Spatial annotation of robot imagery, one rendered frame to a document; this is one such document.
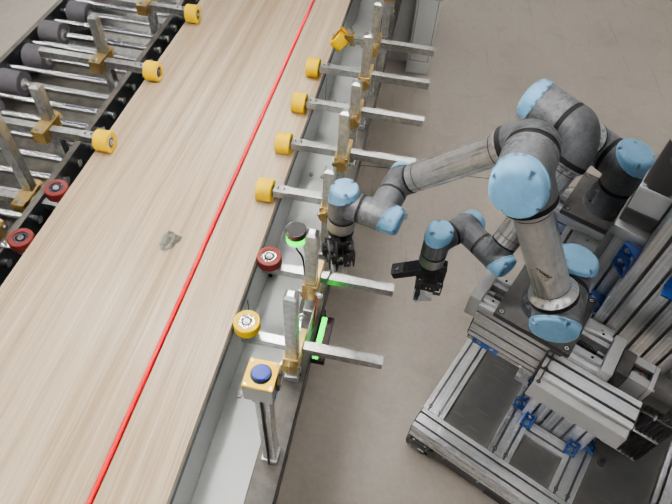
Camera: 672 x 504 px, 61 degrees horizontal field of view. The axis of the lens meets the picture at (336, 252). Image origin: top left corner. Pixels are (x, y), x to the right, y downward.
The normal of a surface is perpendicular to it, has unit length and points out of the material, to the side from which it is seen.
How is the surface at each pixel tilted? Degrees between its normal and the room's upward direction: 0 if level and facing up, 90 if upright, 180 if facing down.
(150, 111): 0
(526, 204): 83
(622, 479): 0
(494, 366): 0
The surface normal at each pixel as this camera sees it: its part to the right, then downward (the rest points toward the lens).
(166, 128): 0.05, -0.62
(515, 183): -0.45, 0.62
